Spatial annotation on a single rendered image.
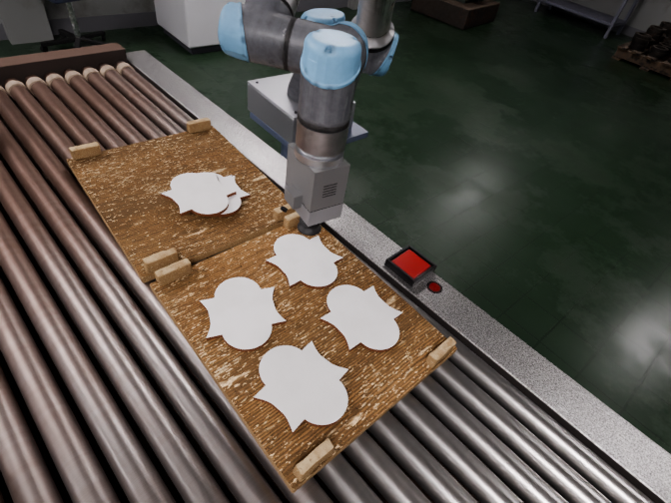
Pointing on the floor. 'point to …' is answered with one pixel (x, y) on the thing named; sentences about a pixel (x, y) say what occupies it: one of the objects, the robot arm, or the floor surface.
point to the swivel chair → (73, 31)
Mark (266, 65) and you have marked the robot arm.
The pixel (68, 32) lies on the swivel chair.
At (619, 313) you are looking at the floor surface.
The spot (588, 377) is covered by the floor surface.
